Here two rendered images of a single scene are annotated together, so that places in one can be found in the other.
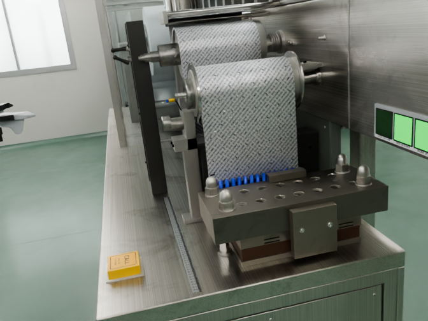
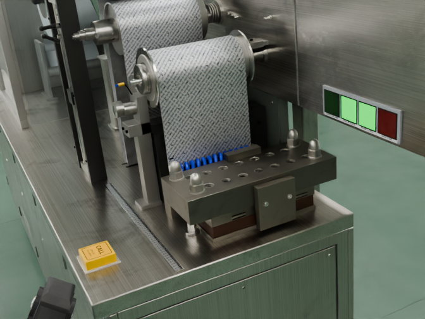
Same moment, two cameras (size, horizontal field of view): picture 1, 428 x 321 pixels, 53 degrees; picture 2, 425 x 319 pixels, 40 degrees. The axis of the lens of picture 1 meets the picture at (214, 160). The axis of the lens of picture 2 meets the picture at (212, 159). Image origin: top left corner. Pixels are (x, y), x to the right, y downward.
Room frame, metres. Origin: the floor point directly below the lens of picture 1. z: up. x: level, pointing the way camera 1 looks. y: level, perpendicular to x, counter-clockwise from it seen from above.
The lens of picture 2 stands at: (-0.33, 0.21, 1.60)
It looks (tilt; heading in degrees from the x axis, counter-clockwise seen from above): 23 degrees down; 347
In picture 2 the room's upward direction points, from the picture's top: 6 degrees counter-clockwise
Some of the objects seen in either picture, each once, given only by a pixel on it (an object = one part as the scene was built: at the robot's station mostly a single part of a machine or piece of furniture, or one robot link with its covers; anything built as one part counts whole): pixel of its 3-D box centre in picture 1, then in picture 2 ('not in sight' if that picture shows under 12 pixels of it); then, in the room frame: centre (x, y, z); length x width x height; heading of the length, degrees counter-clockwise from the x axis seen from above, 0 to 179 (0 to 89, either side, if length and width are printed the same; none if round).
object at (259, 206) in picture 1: (290, 200); (250, 178); (0.91, -0.17, 1.00); 0.40 x 0.16 x 0.06; 101
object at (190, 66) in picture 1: (193, 93); (147, 78); (1.05, 0.03, 1.25); 0.15 x 0.01 x 0.15; 11
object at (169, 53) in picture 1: (169, 55); (104, 31); (1.29, 0.10, 1.33); 0.06 x 0.06 x 0.06; 11
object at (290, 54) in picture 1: (291, 80); (239, 58); (1.10, -0.22, 1.25); 0.15 x 0.01 x 0.15; 11
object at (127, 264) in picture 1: (123, 265); (97, 255); (0.85, 0.23, 0.91); 0.07 x 0.07 x 0.02; 11
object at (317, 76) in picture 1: (305, 78); (252, 56); (1.11, -0.26, 1.25); 0.07 x 0.04 x 0.04; 101
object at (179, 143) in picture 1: (186, 167); (140, 152); (1.08, 0.07, 1.05); 0.06 x 0.05 x 0.31; 101
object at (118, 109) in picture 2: (166, 123); (118, 109); (1.07, 0.11, 1.18); 0.04 x 0.02 x 0.04; 11
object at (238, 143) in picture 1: (252, 145); (207, 126); (1.01, -0.10, 1.11); 0.23 x 0.01 x 0.18; 101
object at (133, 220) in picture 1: (176, 144); (89, 120); (1.98, 0.17, 0.88); 2.52 x 0.66 x 0.04; 11
